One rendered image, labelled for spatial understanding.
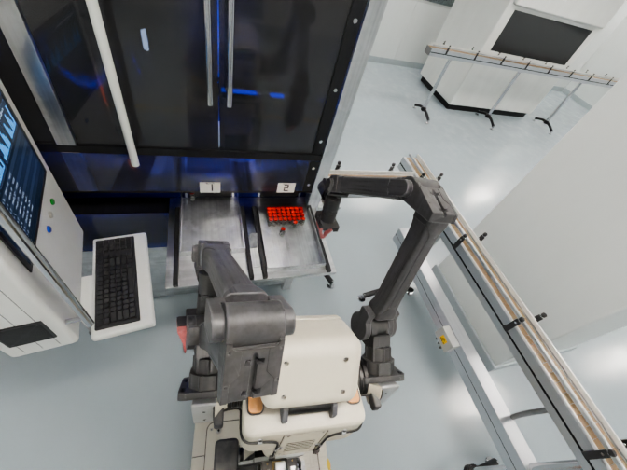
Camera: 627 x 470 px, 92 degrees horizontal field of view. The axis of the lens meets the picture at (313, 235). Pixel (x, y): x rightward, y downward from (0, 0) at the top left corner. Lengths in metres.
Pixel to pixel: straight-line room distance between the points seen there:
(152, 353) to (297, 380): 1.55
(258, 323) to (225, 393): 0.10
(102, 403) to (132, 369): 0.19
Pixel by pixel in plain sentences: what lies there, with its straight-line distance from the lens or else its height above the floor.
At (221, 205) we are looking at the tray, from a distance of 1.52.
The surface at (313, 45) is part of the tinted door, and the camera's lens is 1.15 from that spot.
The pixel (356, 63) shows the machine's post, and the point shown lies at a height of 1.60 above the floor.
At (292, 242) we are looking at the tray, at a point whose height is 0.88.
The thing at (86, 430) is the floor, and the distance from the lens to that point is 2.11.
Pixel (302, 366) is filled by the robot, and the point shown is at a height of 1.37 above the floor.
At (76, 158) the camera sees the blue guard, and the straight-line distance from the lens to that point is 1.39.
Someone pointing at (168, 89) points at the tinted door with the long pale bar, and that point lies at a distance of 1.18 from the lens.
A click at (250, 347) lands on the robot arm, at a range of 0.41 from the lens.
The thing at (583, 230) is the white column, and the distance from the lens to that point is 2.13.
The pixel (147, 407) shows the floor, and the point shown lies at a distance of 2.05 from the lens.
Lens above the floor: 1.98
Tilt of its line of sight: 48 degrees down
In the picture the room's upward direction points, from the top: 20 degrees clockwise
